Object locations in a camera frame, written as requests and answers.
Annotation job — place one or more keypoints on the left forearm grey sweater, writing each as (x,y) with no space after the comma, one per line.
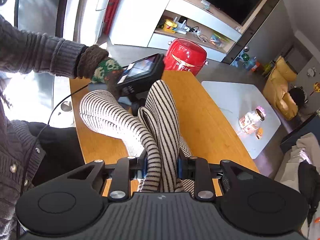
(23,52)

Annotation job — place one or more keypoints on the left hand in patterned glove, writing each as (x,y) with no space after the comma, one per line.
(96,65)

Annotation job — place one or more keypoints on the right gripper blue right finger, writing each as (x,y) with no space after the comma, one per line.
(201,173)

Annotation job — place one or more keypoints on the yellow armchair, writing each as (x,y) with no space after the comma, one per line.
(276,90)

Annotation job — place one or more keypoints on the white marble coffee table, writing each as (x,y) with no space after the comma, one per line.
(237,99)

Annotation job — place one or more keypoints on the black jacket on sofa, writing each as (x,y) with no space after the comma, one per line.
(308,182)

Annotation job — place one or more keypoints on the grey sofa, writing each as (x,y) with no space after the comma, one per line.
(288,175)

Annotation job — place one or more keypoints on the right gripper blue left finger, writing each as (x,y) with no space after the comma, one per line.
(121,175)

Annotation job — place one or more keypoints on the glass snack jar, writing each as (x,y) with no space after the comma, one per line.
(250,122)

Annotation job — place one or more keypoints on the beige blanket on sofa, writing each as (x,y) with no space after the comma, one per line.
(310,143)

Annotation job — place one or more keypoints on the white wooden shelf unit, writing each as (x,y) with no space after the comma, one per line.
(214,31)

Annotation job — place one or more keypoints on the black white striped garment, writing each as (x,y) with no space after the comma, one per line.
(155,130)

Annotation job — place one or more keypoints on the dark blue cabinet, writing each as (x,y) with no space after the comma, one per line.
(311,125)

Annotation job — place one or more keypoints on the grey knitted cardigan torso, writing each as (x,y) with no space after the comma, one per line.
(21,155)

